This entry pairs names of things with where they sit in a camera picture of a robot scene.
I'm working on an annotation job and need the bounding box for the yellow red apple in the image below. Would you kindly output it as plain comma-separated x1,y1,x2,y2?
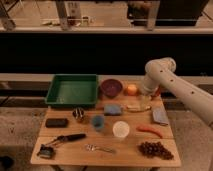
126,84,138,96

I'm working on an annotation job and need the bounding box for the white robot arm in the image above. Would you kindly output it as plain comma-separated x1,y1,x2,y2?
141,57,213,130

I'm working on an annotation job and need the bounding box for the red bowl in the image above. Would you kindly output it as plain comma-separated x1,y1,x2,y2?
152,86,161,98

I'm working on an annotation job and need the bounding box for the purple bowl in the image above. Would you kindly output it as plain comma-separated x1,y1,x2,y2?
100,79,123,98

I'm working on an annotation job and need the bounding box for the yellow banana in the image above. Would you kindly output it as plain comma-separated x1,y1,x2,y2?
126,105,151,113

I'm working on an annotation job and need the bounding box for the grey blue cloth pad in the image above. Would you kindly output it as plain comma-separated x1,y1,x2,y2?
152,107,169,125

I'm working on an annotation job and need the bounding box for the red chili pepper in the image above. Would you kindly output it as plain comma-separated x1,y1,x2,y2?
136,126,163,139

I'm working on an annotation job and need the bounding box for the wooden table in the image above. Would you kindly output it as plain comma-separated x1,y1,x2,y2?
31,93,181,167

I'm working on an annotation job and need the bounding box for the blue sponge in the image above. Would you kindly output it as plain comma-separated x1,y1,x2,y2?
104,104,122,116

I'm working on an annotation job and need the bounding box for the white plastic cup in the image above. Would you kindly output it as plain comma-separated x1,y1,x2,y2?
112,121,130,140

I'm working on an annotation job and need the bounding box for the purple grape bunch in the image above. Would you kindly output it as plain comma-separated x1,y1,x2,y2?
138,142,174,160

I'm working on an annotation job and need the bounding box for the blue plastic cup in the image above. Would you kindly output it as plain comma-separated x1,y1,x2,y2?
91,115,104,131

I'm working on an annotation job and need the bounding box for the metal spoon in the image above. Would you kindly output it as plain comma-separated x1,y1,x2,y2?
86,144,116,154

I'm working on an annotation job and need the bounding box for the green plastic tray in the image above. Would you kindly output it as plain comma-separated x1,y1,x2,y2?
45,74,98,108

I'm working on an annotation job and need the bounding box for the black rectangular case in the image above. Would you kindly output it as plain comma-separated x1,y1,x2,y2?
45,118,68,128

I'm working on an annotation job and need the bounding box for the small black brush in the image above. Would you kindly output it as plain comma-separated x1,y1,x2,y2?
37,146,55,159

